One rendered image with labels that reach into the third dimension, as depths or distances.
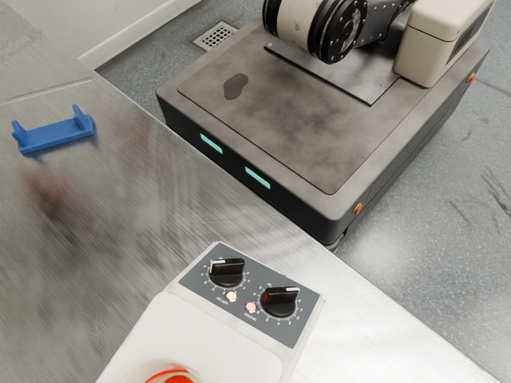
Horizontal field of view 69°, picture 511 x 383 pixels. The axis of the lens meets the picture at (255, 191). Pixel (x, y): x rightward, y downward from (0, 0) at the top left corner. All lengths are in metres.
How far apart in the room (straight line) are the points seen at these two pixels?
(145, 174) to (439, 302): 0.99
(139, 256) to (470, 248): 1.12
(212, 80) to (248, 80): 0.11
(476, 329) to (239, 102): 0.94
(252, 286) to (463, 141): 1.34
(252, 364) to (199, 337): 0.05
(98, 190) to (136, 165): 0.06
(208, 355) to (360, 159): 0.75
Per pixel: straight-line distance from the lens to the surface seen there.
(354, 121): 1.06
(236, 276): 0.36
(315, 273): 0.41
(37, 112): 0.65
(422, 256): 1.31
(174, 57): 1.89
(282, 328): 0.34
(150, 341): 0.32
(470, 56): 1.35
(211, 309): 0.34
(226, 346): 0.31
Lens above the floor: 1.14
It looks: 59 degrees down
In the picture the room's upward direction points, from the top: 6 degrees counter-clockwise
